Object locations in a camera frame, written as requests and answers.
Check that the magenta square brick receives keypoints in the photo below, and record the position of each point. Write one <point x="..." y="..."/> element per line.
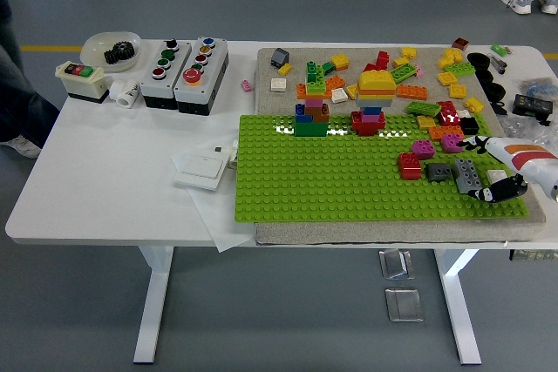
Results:
<point x="450" y="143"/>
<point x="423" y="150"/>

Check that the white wall switch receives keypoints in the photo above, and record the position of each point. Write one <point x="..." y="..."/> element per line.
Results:
<point x="200" y="169"/>

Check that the white table leg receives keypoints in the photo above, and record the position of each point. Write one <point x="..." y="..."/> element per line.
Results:
<point x="157" y="293"/>
<point x="455" y="302"/>

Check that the white plastic bowl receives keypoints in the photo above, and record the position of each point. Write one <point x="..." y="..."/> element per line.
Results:
<point x="93" y="52"/>

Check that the bag of blue parts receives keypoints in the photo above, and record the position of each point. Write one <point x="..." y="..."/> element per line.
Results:
<point x="538" y="86"/>

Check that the yellow-domed brick tower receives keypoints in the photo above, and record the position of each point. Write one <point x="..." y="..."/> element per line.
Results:
<point x="375" y="82"/>

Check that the small white brick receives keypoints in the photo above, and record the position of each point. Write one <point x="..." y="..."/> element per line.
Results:
<point x="464" y="114"/>

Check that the green long brick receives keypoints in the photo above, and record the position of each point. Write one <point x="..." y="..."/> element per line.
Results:
<point x="403" y="72"/>
<point x="460" y="69"/>
<point x="423" y="108"/>

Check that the small pink brick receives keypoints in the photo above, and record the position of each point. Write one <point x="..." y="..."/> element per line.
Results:
<point x="247" y="85"/>
<point x="418" y="70"/>

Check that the emergency-stop button control box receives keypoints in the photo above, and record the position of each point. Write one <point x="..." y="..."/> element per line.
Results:
<point x="198" y="91"/>

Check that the black electronic module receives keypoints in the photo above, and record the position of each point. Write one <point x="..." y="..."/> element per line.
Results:
<point x="532" y="104"/>

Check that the orange long brick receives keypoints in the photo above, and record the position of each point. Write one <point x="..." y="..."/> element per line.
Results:
<point x="444" y="132"/>
<point x="412" y="91"/>

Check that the long light grey brick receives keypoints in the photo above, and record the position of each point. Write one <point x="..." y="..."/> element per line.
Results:
<point x="468" y="173"/>

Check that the yellow flat brick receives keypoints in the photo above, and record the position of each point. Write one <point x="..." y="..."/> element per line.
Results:
<point x="351" y="92"/>
<point x="457" y="91"/>
<point x="447" y="78"/>

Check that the small dark grey brick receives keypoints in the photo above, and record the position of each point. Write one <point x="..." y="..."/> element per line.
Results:
<point x="438" y="171"/>

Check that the red square brick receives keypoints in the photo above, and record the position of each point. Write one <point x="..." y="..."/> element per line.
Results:
<point x="410" y="165"/>

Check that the small yellow brick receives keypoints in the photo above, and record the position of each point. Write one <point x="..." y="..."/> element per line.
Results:
<point x="284" y="69"/>
<point x="474" y="104"/>

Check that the white pipe tee fitting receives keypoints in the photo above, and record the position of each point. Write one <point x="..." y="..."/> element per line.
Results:
<point x="124" y="93"/>

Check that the clear plastic bag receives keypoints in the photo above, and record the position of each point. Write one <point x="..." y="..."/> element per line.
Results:
<point x="519" y="128"/>

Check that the white flat brick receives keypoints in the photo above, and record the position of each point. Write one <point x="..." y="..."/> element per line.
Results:
<point x="494" y="175"/>
<point x="278" y="84"/>
<point x="338" y="95"/>

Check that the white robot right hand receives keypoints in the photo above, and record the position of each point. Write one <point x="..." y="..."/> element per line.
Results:
<point x="523" y="158"/>

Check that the translucent plastic sheet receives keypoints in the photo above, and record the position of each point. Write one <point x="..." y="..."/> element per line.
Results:
<point x="218" y="224"/>

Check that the three-button control box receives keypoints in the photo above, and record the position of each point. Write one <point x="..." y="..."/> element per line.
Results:
<point x="168" y="89"/>

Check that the black metal gears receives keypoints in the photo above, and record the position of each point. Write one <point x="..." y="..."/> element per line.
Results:
<point x="120" y="52"/>

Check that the small green plastic part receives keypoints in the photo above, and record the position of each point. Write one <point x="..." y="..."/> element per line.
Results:
<point x="497" y="49"/>

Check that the dark grey sloped brick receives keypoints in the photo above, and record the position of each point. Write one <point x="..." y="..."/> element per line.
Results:
<point x="280" y="57"/>

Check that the small metal hand tool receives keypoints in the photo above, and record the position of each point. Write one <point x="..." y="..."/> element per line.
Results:
<point x="498" y="63"/>

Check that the red-green rocker switch box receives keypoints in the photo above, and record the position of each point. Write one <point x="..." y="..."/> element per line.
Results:
<point x="83" y="80"/>

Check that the green-topped brick tower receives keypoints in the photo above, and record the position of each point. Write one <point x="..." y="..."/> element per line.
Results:
<point x="311" y="128"/>

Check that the metal floor socket plate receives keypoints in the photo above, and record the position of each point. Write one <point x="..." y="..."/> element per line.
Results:
<point x="396" y="264"/>
<point x="404" y="304"/>

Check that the green studded baseplate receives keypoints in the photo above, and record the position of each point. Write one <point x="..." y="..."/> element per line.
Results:
<point x="305" y="171"/>

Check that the black square brick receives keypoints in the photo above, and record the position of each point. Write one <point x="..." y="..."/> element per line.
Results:
<point x="470" y="126"/>

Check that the small green brick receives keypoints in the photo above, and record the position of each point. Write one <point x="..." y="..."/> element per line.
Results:
<point x="328" y="68"/>

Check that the small brown box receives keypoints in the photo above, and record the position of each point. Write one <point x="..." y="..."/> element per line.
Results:
<point x="460" y="43"/>

